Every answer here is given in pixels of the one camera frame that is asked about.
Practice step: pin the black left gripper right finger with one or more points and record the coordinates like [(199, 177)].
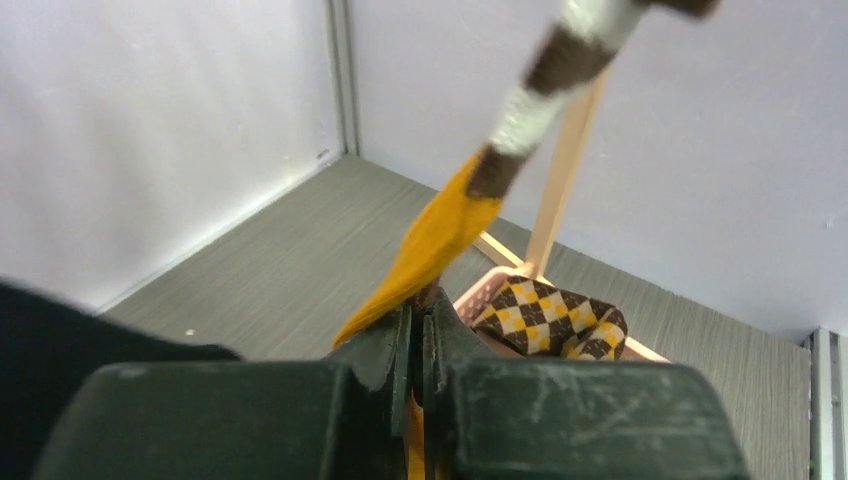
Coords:
[(490, 417)]

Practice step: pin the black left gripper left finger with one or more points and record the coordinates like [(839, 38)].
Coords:
[(340, 417)]

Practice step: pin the black sock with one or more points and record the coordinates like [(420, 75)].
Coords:
[(48, 349)]

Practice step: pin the brown yellow argyle sock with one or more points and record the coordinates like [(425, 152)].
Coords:
[(536, 319)]

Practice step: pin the pink laundry basket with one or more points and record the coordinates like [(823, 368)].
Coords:
[(473, 301)]

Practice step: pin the wooden clothes rack frame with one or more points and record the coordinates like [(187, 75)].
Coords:
[(572, 140)]

